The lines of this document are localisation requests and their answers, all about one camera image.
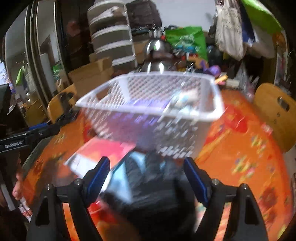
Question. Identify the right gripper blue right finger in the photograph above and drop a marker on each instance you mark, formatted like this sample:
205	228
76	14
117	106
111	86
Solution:
245	220

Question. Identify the grey white drawer tower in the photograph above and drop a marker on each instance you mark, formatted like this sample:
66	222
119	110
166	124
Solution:
111	35

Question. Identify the steel kettle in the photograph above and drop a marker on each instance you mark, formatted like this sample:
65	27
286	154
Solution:
157	45
158	66

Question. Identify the white plastic perforated basket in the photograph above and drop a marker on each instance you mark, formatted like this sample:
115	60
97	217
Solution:
170	112

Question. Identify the beige canvas tote bag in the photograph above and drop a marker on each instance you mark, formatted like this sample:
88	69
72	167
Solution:
228	36

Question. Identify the dark grey knit glove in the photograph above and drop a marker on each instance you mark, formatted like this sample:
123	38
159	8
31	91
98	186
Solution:
152	193

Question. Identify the red floral tablecloth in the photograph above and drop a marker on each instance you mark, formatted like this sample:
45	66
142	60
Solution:
238	150

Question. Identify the black covered appliance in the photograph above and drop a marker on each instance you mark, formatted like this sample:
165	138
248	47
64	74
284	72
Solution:
143	14

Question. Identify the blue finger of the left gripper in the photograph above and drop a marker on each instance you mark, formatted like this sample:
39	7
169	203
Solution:
49	130
41	125

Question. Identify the right wooden chair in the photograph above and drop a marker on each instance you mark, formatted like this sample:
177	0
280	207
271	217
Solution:
278	111

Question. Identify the lime green hanging bag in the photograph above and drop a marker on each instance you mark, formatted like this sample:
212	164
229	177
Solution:
261	16

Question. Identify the brown cardboard box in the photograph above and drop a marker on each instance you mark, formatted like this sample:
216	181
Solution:
92	75

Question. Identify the left hand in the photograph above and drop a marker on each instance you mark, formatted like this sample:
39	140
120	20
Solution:
18	188

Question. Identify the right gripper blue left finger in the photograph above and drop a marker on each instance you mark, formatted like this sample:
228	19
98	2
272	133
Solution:
48	221

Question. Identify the green shopping bag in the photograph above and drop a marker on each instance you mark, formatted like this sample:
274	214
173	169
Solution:
188	39

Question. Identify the left wooden chair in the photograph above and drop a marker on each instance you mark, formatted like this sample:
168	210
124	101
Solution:
62	103

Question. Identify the wooden chair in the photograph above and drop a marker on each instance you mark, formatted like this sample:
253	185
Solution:
62	103
278	111

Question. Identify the purple plastic scoop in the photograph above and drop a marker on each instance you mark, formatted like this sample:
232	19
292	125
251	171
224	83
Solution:
214	70

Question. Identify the purple tissue pack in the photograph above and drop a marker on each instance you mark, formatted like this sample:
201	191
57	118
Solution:
128	122

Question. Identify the steel kettle front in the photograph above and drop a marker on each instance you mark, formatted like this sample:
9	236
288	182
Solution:
158	66

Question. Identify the steel kettle rear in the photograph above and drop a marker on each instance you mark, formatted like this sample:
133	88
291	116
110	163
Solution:
157	45

